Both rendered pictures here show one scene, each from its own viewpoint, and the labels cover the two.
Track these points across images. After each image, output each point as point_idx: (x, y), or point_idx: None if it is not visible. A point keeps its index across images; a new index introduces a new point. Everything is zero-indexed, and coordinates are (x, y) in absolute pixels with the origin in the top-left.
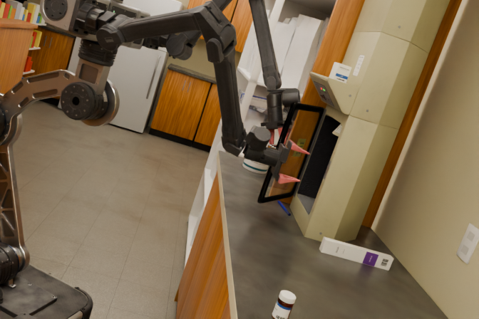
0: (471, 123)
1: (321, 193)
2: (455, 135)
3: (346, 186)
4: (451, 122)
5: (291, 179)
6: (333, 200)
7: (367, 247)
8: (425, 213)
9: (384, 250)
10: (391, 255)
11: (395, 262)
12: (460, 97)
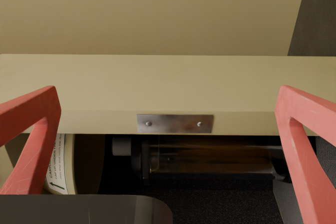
0: None
1: (266, 107)
2: (56, 15)
3: (204, 67)
4: (44, 39)
5: (327, 107)
6: (266, 79)
7: (314, 55)
8: (197, 6)
9: (297, 45)
10: (297, 29)
11: None
12: (2, 42)
